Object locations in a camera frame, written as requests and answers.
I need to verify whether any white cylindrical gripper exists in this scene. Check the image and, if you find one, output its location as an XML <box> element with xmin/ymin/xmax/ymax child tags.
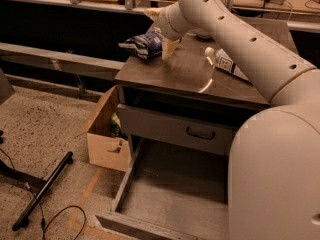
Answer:
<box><xmin>144</xmin><ymin>3</ymin><xmax>194</xmax><ymax>60</ymax></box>

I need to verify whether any blue chip bag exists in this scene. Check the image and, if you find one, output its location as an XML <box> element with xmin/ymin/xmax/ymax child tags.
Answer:
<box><xmin>119</xmin><ymin>30</ymin><xmax>164</xmax><ymax>60</ymax></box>

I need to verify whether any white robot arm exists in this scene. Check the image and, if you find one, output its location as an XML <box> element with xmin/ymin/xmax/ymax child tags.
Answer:
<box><xmin>145</xmin><ymin>0</ymin><xmax>320</xmax><ymax>240</ymax></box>

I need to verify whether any grey drawer cabinet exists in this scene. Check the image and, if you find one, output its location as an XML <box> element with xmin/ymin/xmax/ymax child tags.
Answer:
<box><xmin>114</xmin><ymin>9</ymin><xmax>299</xmax><ymax>158</ymax></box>

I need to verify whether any grey middle drawer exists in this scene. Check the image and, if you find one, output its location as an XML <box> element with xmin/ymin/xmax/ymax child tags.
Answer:
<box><xmin>118</xmin><ymin>104</ymin><xmax>235</xmax><ymax>155</ymax></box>

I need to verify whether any grey open bottom drawer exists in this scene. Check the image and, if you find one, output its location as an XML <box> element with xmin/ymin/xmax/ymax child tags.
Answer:
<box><xmin>97</xmin><ymin>139</ymin><xmax>229</xmax><ymax>240</ymax></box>

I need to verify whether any white ceramic bowl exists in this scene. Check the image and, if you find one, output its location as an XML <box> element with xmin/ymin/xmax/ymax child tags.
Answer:
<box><xmin>194</xmin><ymin>29</ymin><xmax>211</xmax><ymax>39</ymax></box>

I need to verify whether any clear plastic water bottle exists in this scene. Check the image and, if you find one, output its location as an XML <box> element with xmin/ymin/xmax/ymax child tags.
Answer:
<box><xmin>205</xmin><ymin>47</ymin><xmax>249</xmax><ymax>81</ymax></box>

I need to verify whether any green packet in box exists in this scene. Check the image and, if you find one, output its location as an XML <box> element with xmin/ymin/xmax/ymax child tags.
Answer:
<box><xmin>111</xmin><ymin>113</ymin><xmax>122</xmax><ymax>137</ymax></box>

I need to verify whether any brown cardboard box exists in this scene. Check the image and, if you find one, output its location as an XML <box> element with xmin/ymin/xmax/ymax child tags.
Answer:
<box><xmin>74</xmin><ymin>86</ymin><xmax>131</xmax><ymax>171</ymax></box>

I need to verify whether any black metal stand leg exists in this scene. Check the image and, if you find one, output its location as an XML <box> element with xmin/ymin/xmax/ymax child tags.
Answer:
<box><xmin>12</xmin><ymin>151</ymin><xmax>73</xmax><ymax>232</ymax></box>

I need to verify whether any grey metal rail beam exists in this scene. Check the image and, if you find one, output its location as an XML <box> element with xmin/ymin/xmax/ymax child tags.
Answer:
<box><xmin>0</xmin><ymin>43</ymin><xmax>124</xmax><ymax>81</ymax></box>

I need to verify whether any black floor cable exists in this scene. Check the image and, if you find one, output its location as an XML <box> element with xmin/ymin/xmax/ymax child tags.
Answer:
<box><xmin>0</xmin><ymin>147</ymin><xmax>87</xmax><ymax>240</ymax></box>

